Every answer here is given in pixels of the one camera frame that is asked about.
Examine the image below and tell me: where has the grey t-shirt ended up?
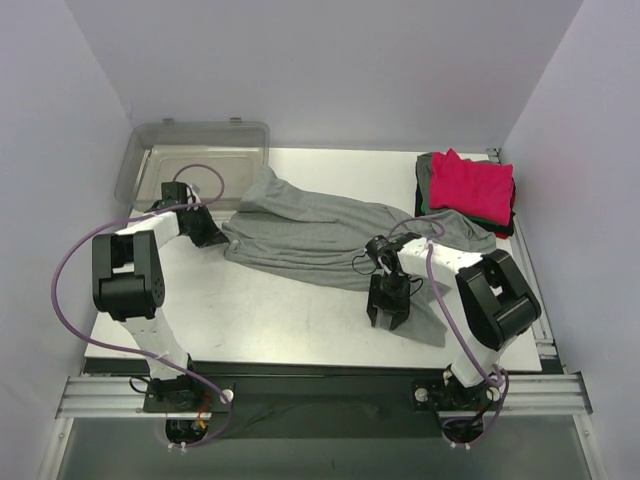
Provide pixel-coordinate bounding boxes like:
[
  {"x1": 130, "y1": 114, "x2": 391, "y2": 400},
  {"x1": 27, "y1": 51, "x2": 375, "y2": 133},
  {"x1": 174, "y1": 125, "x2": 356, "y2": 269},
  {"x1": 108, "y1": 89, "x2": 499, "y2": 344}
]
[
  {"x1": 415, "y1": 152, "x2": 433, "y2": 215},
  {"x1": 221, "y1": 167, "x2": 497, "y2": 325}
]

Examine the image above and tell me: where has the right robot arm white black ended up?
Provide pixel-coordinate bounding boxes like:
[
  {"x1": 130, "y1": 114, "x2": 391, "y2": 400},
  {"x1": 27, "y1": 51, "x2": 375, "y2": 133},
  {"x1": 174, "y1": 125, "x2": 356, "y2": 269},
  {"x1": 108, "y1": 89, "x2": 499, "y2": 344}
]
[{"x1": 364, "y1": 233, "x2": 542, "y2": 408}]

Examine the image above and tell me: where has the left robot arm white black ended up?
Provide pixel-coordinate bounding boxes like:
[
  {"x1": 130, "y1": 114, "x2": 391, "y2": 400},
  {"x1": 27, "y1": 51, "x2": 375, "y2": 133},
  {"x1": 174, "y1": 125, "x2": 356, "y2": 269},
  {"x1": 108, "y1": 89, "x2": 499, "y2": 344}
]
[{"x1": 91, "y1": 206, "x2": 226, "y2": 412}]

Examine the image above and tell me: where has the folded grey t-shirt in stack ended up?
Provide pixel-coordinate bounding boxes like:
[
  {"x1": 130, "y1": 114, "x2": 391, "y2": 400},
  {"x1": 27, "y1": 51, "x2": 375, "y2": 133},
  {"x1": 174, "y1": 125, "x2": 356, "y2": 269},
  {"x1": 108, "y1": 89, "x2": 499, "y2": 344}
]
[{"x1": 415, "y1": 152, "x2": 433, "y2": 215}]

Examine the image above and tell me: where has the clear plastic bin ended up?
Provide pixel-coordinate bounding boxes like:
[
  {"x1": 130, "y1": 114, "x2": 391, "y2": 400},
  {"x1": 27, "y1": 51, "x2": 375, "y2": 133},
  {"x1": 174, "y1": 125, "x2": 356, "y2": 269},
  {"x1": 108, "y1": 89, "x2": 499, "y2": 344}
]
[{"x1": 114, "y1": 118, "x2": 270, "y2": 212}]

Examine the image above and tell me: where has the folded magenta t-shirt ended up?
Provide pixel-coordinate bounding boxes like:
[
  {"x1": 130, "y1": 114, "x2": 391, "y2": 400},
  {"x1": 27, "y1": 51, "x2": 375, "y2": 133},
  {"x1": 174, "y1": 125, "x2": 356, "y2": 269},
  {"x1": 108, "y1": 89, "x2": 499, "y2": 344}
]
[{"x1": 428, "y1": 149, "x2": 515, "y2": 226}]

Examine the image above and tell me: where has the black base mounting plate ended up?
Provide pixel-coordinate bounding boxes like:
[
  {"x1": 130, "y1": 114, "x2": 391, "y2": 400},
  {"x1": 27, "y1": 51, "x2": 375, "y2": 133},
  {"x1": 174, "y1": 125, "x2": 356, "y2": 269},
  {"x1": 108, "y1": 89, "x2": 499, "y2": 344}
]
[{"x1": 143, "y1": 362, "x2": 499, "y2": 443}]

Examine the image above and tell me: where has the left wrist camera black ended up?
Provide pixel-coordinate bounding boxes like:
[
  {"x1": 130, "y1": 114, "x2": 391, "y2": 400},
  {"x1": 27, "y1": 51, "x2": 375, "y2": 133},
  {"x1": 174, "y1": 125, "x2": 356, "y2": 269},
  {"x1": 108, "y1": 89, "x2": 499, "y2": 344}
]
[{"x1": 150, "y1": 181, "x2": 200, "y2": 211}]

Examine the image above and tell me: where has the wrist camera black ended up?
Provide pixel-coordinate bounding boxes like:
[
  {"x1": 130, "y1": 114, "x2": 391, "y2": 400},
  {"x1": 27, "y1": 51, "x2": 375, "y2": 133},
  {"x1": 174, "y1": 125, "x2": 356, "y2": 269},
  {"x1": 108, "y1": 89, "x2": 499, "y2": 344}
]
[
  {"x1": 364, "y1": 235, "x2": 400, "y2": 263},
  {"x1": 150, "y1": 181, "x2": 200, "y2": 211}
]

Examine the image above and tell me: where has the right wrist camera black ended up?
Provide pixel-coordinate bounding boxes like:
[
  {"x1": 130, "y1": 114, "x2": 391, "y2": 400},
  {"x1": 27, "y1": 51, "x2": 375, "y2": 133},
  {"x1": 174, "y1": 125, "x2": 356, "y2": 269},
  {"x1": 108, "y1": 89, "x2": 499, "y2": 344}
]
[{"x1": 364, "y1": 235, "x2": 400, "y2": 263}]

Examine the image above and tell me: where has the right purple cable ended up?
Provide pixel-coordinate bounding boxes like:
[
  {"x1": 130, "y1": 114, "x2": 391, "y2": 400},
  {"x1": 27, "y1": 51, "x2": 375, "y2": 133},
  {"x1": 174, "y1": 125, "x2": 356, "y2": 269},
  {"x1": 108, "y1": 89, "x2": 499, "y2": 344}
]
[{"x1": 387, "y1": 217, "x2": 511, "y2": 444}]

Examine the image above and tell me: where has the purple cable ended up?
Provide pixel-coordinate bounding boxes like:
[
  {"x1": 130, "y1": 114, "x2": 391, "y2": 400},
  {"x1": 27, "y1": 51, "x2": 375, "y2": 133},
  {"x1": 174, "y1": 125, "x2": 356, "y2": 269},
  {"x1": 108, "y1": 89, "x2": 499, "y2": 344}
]
[
  {"x1": 52, "y1": 163, "x2": 236, "y2": 446},
  {"x1": 387, "y1": 217, "x2": 511, "y2": 444}
]

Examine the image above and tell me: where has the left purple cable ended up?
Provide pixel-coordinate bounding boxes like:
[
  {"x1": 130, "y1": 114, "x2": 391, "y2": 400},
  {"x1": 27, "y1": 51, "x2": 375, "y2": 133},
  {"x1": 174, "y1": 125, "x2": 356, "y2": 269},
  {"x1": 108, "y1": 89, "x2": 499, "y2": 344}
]
[{"x1": 52, "y1": 163, "x2": 236, "y2": 446}]

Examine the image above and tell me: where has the aluminium frame rail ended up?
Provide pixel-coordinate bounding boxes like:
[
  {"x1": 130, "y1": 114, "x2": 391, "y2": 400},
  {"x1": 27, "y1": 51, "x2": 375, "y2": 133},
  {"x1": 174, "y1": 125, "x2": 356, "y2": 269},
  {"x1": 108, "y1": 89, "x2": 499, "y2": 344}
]
[{"x1": 56, "y1": 376, "x2": 167, "y2": 419}]

